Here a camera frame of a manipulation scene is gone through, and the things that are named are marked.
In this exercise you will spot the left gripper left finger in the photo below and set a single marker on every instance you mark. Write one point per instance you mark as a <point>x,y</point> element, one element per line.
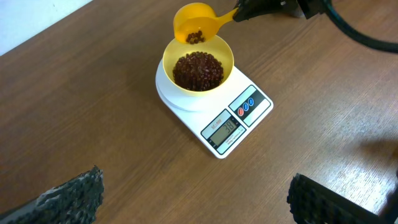
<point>75,201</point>

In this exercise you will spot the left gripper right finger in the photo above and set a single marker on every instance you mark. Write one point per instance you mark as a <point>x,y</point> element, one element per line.
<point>310,202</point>

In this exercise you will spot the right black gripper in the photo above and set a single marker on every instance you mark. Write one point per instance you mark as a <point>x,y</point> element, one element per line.
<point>247,9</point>

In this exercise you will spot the yellow measuring scoop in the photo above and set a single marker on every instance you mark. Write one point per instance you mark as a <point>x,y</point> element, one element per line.
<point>199,16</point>

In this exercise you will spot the red adzuki beans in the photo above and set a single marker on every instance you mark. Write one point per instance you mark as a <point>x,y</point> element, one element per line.
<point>198,71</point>

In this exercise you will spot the pale yellow plastic bowl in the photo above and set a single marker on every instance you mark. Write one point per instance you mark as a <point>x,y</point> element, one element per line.
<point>215,46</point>

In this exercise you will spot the white digital kitchen scale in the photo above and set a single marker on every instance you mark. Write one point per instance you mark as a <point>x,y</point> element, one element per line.
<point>222,119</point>

